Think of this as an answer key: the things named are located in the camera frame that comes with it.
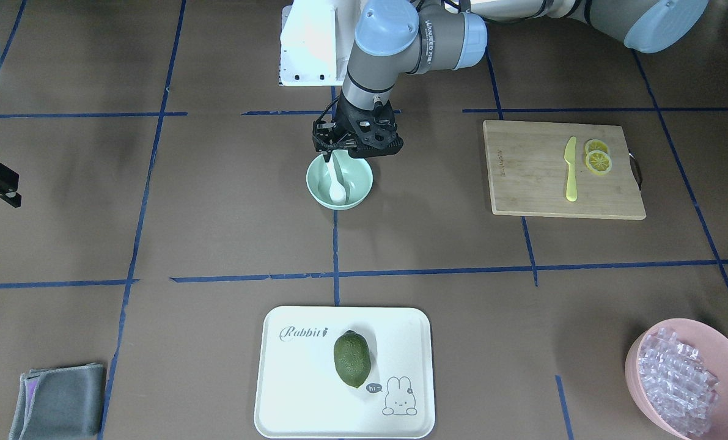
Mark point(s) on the yellow plastic knife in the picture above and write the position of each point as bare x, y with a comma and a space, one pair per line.
569, 158

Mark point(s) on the pink bowl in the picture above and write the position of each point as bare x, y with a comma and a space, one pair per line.
713, 347

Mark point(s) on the green avocado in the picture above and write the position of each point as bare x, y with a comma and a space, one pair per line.
352, 358

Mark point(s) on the folded grey cloth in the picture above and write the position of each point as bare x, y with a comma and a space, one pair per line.
60, 403

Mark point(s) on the light green bowl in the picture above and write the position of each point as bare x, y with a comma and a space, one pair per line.
354, 174

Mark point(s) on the clear ice cubes pile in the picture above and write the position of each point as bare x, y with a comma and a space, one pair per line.
677, 383

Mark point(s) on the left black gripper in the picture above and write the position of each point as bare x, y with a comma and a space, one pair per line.
328, 137

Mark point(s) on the white plastic spoon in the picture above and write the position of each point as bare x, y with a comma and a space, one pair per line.
337, 191

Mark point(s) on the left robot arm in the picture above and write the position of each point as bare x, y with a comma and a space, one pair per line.
415, 37

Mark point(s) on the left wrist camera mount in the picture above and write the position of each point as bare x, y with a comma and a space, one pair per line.
379, 133

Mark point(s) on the upper lemon slice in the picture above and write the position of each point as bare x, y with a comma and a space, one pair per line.
595, 145

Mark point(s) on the lemon slice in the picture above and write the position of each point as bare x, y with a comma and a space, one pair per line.
595, 145
598, 162

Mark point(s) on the cream rabbit tray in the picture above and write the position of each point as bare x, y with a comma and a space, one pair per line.
300, 395

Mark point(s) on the bamboo cutting board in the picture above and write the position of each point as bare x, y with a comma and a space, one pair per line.
527, 172

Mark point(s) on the lower lemon slice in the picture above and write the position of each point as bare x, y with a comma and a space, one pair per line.
598, 162

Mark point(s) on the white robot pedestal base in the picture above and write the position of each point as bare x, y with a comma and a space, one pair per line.
316, 41

